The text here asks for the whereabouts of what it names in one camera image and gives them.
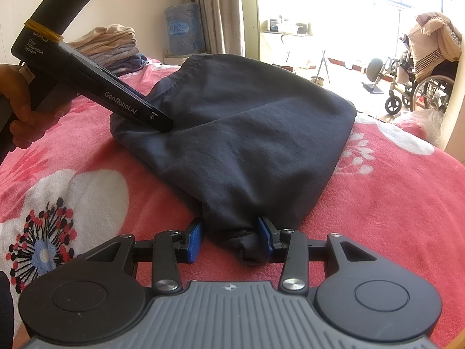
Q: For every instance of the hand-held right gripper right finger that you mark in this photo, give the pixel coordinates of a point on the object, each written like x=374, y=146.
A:
x=263, y=240

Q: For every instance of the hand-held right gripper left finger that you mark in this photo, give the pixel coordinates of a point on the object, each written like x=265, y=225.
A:
x=195, y=241

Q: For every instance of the dark navy pants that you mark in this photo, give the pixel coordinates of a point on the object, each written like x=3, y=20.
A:
x=254, y=134

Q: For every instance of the person's left hand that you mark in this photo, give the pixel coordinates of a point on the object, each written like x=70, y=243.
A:
x=14, y=87

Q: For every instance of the beige folded garment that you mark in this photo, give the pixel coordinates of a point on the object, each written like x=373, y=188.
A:
x=109, y=38

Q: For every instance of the white water dispenser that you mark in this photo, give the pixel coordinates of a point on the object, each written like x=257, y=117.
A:
x=178, y=59

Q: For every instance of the pink floral blanket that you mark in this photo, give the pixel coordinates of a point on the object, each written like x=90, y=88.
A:
x=381, y=207

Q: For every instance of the beige curtain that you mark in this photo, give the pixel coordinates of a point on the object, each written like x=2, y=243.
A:
x=218, y=7

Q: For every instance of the metal bowl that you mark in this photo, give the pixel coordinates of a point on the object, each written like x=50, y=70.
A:
x=318, y=80

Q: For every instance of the plastic bag with pink contents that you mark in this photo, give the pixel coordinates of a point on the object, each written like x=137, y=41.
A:
x=425, y=120

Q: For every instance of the folding table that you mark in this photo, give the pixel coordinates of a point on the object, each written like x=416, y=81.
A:
x=287, y=33

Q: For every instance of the wheelchair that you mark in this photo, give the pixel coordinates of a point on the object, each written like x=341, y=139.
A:
x=432, y=91

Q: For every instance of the beige checkered blanket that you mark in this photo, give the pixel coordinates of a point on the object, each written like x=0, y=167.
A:
x=428, y=40

